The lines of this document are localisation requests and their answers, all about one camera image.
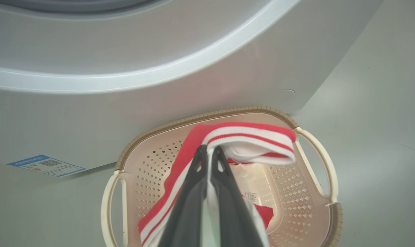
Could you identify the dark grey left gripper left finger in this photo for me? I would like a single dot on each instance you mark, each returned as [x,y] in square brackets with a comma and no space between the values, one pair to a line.
[186,212]

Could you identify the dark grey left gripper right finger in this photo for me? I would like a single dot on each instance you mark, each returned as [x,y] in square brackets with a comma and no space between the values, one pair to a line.
[231,212]

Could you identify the red and white jersey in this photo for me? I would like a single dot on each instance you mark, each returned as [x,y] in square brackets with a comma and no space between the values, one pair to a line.
[248,133]

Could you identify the cream perforated laundry basket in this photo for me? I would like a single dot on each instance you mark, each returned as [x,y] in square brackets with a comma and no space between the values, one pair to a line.
[296,206]

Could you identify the white front-load washing machine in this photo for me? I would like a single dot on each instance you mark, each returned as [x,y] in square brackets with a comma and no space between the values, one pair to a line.
[125,113]

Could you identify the blue energy label sticker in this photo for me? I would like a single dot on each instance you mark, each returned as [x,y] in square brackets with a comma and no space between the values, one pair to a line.
[46,165]

